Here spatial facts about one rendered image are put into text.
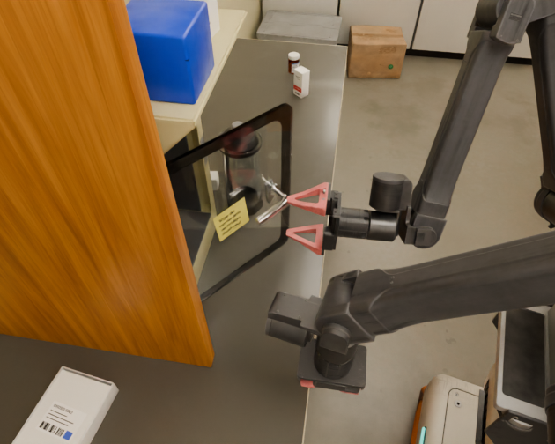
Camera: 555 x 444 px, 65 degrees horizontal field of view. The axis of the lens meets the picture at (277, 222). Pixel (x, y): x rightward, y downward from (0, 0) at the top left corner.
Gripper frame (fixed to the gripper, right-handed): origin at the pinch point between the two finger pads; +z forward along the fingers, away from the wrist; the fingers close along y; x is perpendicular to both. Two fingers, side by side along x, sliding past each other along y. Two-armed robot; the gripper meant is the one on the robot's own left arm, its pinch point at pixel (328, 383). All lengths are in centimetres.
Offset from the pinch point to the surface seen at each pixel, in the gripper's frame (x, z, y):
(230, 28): -39, -41, 22
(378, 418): -32, 110, -26
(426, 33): -325, 89, -59
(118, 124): -6, -46, 26
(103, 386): 2.6, 12.0, 42.7
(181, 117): -14.3, -40.9, 22.6
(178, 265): -5.9, -20.7, 24.1
